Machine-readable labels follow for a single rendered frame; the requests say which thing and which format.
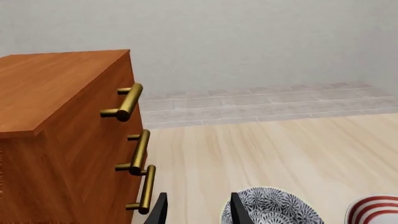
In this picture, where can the wooden cabinet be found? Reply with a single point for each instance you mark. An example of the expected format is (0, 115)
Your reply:
(62, 130)

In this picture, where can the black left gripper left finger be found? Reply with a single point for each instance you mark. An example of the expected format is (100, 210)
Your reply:
(160, 211)

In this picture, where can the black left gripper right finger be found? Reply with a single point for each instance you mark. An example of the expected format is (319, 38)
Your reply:
(240, 211)

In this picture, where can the white plate with red rings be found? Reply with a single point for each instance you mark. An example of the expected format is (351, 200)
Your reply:
(373, 210)

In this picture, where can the black white patterned bowl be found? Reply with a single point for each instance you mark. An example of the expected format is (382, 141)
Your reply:
(273, 205)

